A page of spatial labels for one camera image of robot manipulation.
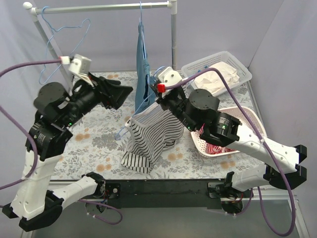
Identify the floral table cloth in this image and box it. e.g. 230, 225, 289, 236
51, 70, 272, 179

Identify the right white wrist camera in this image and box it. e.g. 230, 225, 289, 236
155, 66, 182, 93

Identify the white basket at back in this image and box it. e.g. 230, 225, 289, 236
181, 51, 252, 97

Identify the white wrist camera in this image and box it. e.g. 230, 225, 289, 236
68, 54, 92, 76
155, 66, 182, 93

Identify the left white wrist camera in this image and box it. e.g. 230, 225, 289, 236
68, 54, 92, 76

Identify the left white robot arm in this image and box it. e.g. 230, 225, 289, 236
2, 75, 133, 232

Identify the cream white cloth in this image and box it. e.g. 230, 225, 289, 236
193, 61, 240, 97

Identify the grey white clothes rack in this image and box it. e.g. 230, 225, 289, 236
23, 0, 177, 70

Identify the white plastic laundry basket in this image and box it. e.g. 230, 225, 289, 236
191, 106, 267, 158

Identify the black white striped tank top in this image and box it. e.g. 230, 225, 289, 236
121, 103, 184, 174

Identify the red white striped garment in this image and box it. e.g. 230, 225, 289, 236
200, 123, 236, 156

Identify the blue hanger holding garment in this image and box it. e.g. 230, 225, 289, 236
137, 2, 149, 99

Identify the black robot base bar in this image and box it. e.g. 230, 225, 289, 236
76, 177, 251, 210

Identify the blue hanging garment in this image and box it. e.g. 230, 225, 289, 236
135, 21, 156, 113

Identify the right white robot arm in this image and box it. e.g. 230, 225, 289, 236
155, 87, 307, 197

